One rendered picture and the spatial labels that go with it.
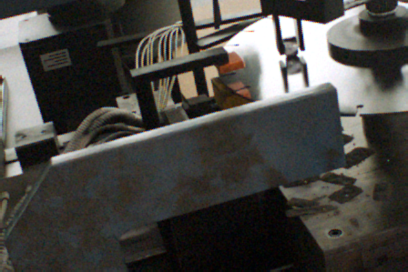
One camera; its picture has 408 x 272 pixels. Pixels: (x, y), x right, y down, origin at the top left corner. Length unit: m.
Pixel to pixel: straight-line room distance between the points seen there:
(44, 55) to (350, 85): 0.51
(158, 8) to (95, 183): 0.88
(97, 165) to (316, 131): 0.15
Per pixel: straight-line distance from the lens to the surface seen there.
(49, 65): 1.02
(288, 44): 0.69
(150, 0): 1.33
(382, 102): 0.59
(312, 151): 0.52
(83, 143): 0.69
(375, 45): 0.68
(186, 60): 0.66
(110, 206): 0.50
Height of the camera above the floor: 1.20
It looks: 25 degrees down
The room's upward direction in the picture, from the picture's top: 12 degrees counter-clockwise
